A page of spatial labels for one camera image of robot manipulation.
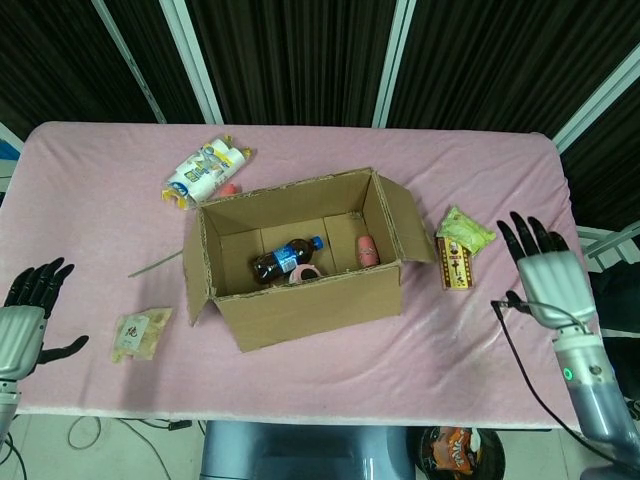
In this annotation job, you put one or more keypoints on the red yellow spice box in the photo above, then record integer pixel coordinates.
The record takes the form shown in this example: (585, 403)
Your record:
(456, 270)

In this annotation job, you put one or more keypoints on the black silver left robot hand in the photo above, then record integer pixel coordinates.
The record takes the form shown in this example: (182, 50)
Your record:
(20, 335)

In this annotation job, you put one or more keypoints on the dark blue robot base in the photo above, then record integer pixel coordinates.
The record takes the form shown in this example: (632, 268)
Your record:
(300, 450)

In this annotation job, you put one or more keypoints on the light green snack packet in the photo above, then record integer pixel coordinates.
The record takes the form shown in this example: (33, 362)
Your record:
(467, 232)

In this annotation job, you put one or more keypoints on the pink table cloth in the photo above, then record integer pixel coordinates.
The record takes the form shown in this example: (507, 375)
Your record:
(300, 380)

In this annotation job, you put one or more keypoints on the white blue yellow roll pack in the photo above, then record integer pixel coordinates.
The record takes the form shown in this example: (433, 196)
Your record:
(205, 170)

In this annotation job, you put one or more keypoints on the brown cardboard box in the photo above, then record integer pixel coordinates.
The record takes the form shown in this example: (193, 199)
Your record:
(315, 310)

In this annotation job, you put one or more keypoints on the thin grey frame post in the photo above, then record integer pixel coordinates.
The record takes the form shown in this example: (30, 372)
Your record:
(127, 60)

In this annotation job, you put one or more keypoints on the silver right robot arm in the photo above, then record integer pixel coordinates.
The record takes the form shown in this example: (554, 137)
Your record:
(595, 395)

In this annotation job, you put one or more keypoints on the orange snack wrapper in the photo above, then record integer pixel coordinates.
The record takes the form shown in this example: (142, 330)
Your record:
(452, 450)

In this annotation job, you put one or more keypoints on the pink tape roll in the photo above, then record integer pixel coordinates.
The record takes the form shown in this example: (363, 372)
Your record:
(302, 272)

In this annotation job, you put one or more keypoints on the cola bottle blue cap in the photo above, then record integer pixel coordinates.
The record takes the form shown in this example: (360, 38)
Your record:
(280, 260)

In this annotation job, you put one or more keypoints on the beige clear snack packet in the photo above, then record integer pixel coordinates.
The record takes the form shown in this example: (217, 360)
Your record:
(137, 335)

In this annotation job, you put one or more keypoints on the grey metal rack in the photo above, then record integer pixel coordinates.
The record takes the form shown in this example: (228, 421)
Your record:
(612, 245)

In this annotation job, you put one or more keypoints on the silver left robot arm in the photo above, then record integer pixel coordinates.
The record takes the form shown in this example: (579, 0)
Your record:
(7, 405)

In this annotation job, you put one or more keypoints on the pink drink can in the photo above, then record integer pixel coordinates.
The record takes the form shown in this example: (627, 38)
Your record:
(368, 251)

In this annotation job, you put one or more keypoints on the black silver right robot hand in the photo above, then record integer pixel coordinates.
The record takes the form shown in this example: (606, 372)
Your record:
(555, 285)

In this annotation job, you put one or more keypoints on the white frame post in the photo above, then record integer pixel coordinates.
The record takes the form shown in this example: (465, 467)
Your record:
(595, 97)
(395, 60)
(192, 60)

